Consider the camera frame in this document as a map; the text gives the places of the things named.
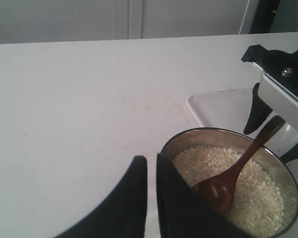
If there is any steel bowl of rice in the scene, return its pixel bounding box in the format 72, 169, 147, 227
161, 127, 298, 238

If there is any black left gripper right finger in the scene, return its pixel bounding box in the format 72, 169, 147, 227
156, 154, 241, 238

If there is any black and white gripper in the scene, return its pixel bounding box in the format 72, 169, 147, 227
241, 45, 298, 163

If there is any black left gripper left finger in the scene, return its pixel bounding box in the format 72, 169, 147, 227
57, 156, 148, 238

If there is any brown wooden spoon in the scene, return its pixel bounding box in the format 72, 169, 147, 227
192, 116, 286, 215

